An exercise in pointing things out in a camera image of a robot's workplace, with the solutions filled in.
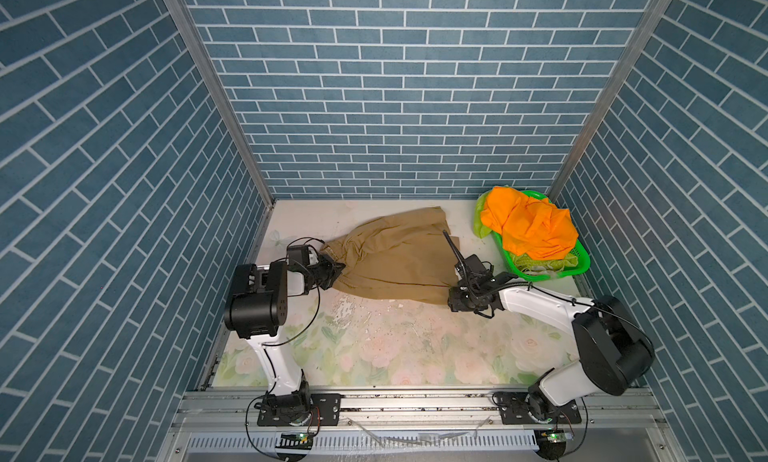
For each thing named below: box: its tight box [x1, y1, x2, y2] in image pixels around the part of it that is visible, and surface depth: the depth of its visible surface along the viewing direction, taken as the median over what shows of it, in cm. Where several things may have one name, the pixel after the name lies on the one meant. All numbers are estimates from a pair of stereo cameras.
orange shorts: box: [480, 186, 579, 260], surface depth 103 cm
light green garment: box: [474, 189, 579, 272], surface depth 100 cm
